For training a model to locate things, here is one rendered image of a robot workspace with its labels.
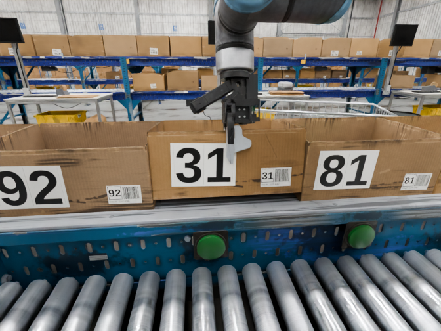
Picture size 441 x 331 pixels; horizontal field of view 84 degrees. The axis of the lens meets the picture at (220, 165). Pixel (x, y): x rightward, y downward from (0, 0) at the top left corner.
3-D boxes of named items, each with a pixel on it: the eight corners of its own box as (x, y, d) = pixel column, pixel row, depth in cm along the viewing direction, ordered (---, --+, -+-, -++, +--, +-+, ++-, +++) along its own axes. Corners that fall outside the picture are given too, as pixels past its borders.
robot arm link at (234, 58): (217, 46, 53) (214, 60, 63) (218, 70, 54) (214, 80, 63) (258, 47, 54) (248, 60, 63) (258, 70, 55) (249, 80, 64)
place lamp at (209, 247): (197, 262, 60) (196, 239, 58) (197, 259, 62) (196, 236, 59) (225, 260, 61) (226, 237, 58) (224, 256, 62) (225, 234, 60)
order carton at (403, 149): (300, 203, 66) (308, 142, 60) (269, 163, 93) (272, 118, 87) (433, 195, 70) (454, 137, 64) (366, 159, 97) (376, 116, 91)
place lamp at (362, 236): (348, 251, 64) (353, 228, 61) (345, 247, 65) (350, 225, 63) (373, 249, 65) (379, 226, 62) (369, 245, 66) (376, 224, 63)
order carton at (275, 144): (151, 200, 61) (145, 132, 57) (165, 167, 90) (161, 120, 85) (303, 192, 65) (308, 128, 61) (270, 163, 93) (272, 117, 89)
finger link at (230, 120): (235, 144, 56) (233, 104, 55) (228, 144, 56) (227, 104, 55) (231, 144, 60) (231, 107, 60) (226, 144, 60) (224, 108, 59)
